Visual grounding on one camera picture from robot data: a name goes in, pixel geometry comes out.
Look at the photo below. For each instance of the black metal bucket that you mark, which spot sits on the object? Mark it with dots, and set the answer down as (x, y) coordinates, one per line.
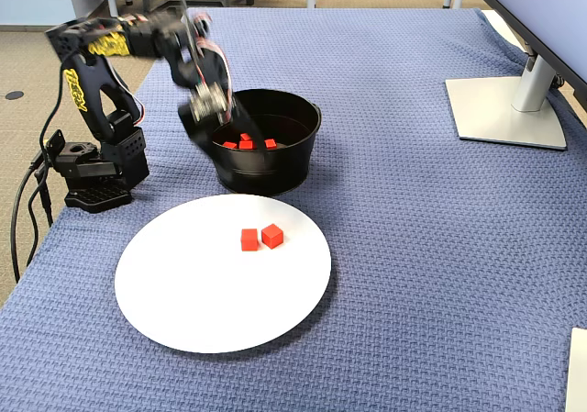
(261, 173)

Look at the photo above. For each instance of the white round plate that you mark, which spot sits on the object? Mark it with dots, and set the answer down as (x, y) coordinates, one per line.
(206, 292)

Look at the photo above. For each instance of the black round floor cover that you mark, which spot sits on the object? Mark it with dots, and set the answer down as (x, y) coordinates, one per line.
(15, 95)

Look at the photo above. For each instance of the computer monitor silver stand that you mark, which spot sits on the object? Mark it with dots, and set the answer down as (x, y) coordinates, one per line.
(504, 109)

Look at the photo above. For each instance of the small wrist camera board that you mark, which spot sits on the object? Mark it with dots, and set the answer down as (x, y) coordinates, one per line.
(208, 102)

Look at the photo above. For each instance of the blue woven table cloth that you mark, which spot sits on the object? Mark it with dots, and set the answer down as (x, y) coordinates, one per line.
(413, 247)

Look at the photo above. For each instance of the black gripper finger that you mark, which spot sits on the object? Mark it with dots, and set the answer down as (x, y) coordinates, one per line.
(197, 132)
(245, 120)

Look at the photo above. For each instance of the white flat panel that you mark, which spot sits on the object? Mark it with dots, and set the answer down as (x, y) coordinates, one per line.
(579, 375)

